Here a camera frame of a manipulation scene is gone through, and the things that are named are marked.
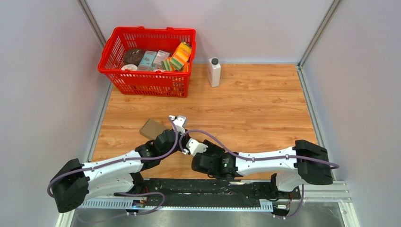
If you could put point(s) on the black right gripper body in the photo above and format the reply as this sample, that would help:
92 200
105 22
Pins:
213 150

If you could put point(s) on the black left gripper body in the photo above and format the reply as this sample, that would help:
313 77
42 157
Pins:
184 139

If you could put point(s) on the brown cardboard box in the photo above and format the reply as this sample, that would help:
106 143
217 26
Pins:
151 129

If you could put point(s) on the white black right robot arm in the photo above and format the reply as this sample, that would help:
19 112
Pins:
305 162

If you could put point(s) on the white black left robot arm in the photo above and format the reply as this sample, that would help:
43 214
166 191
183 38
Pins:
78 182

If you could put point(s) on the teal snack box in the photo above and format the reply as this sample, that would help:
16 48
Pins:
146 61

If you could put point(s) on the grey pink snack box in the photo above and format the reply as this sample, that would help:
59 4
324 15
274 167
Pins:
159 58

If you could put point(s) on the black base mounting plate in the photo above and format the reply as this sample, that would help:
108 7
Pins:
215 193

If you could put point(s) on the green striped packet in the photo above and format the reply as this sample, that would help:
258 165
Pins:
167 65

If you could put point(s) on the red plastic shopping basket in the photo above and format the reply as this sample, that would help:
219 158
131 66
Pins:
152 83

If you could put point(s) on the white round lid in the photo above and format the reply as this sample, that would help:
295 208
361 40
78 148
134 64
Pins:
130 67

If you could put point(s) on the white bottle black cap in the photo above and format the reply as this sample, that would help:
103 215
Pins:
214 72

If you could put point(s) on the brown round bag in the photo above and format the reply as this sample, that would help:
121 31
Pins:
133 56

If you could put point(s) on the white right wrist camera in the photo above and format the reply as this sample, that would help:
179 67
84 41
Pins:
193 147

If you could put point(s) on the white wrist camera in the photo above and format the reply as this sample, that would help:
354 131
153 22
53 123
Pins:
179 123
193 147

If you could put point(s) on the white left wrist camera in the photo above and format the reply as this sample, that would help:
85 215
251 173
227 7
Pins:
179 123

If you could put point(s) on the aluminium frame rail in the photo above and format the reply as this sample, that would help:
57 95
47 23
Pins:
319 206

